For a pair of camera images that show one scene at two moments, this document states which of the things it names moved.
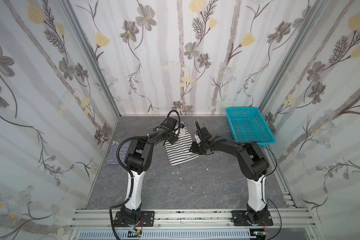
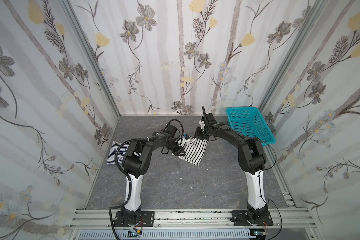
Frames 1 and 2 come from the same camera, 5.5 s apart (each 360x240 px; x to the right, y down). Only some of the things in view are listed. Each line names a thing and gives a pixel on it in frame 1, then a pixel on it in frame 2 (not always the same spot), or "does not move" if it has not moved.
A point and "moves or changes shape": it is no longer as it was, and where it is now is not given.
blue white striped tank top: x=123 y=150 does not move
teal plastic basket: x=248 y=124 does not move
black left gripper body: x=172 y=136 to x=176 y=148
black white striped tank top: x=179 y=152 moves or changes shape
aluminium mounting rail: x=282 y=218 does not move
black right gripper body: x=198 y=144 to x=206 y=124
